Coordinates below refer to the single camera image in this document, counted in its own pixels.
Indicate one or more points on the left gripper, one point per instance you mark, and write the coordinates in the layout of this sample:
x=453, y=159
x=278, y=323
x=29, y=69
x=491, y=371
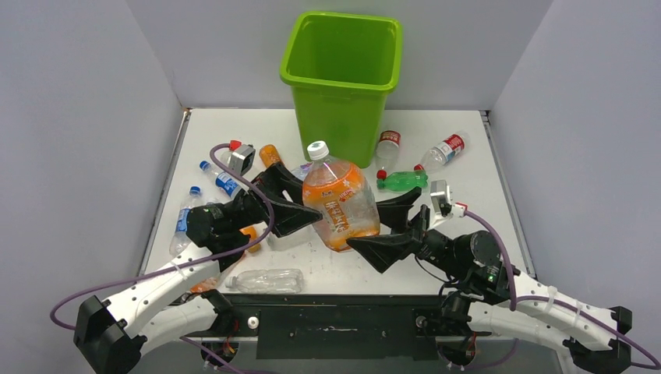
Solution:
x=275, y=179

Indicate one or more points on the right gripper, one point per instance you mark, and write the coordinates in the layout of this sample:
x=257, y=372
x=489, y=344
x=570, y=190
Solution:
x=379, y=249

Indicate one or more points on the large orange label bottle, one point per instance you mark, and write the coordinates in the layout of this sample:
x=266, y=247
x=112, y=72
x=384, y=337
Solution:
x=340, y=191

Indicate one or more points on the green plastic bottle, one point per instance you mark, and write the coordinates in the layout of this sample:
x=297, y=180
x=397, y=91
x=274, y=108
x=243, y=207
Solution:
x=403, y=181

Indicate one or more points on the red label bottle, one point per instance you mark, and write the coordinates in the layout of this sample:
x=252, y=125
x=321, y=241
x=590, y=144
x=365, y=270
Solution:
x=438, y=156
x=387, y=152

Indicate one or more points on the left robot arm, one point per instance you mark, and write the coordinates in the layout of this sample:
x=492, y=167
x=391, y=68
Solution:
x=114, y=334

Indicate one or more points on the green plastic bin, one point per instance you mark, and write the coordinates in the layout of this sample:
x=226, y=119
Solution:
x=341, y=68

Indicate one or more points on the crushed purple label clear bottle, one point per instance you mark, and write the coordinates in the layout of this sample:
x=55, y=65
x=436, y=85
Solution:
x=302, y=171

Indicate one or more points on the small orange label bottle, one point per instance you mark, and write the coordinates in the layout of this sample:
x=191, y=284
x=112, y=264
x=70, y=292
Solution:
x=253, y=235

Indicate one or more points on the small orange juice bottle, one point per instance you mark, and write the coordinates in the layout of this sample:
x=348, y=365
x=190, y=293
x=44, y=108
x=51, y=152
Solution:
x=269, y=155

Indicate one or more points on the blue label water bottle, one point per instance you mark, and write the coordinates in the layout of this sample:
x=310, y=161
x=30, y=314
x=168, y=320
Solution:
x=221, y=179

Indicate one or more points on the flat orange label bottle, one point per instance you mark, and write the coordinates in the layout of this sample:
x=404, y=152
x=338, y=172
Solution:
x=206, y=285

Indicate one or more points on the blue cap water bottle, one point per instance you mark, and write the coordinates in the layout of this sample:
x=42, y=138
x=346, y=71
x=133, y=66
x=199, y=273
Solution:
x=180, y=240

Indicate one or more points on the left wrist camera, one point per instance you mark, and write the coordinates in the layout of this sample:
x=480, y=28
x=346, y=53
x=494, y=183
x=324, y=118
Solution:
x=241, y=157

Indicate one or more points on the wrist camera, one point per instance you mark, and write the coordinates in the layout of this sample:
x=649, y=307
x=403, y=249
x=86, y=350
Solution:
x=444, y=208
x=241, y=157

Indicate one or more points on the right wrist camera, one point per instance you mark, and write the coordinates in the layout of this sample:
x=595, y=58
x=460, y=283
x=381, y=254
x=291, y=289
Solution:
x=444, y=208

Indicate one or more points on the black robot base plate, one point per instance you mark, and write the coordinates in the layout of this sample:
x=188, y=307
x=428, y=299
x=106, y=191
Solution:
x=340, y=326

